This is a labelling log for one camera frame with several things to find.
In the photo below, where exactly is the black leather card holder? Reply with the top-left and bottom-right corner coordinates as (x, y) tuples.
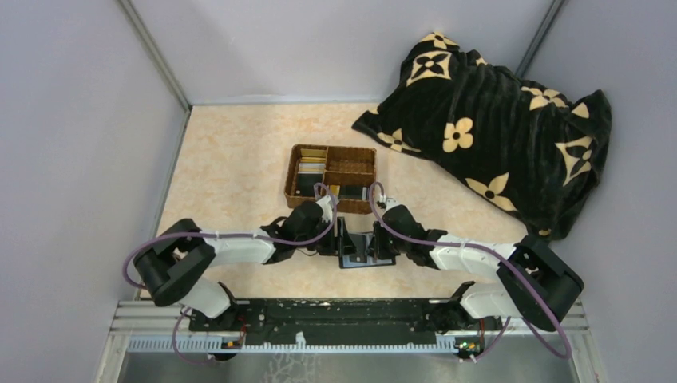
(338, 233), (396, 269)

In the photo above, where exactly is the brown wicker divided basket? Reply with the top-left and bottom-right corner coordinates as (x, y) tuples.
(283, 144), (376, 215)

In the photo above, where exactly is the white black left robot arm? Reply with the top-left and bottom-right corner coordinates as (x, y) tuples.
(126, 195), (338, 318)

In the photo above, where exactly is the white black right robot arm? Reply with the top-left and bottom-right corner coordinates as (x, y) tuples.
(375, 201), (584, 332)

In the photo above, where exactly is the black card in basket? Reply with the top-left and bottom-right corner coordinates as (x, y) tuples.
(295, 173), (323, 198)

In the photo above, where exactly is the silver card in basket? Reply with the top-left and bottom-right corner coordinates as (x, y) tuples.
(298, 162), (326, 174)

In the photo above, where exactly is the gold card in basket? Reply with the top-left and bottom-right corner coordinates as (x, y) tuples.
(300, 148), (327, 162)

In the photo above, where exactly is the black wallet in basket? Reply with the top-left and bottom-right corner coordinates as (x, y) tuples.
(338, 185), (368, 201)

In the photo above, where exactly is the black floral patterned blanket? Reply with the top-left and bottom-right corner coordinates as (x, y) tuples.
(353, 32), (612, 240)

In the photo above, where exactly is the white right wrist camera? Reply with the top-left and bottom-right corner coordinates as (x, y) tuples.
(376, 195), (401, 211)

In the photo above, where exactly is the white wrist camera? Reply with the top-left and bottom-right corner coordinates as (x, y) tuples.
(315, 195), (338, 223)
(376, 195), (401, 211)

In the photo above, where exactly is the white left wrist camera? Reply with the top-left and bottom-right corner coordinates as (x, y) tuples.
(315, 195), (338, 223)

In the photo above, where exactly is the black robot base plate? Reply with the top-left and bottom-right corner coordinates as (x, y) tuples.
(188, 298), (502, 346)

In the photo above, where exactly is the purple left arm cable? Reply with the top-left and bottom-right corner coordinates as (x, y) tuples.
(122, 182), (339, 365)

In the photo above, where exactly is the aluminium frame rail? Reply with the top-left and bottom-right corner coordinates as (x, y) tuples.
(108, 298), (591, 355)

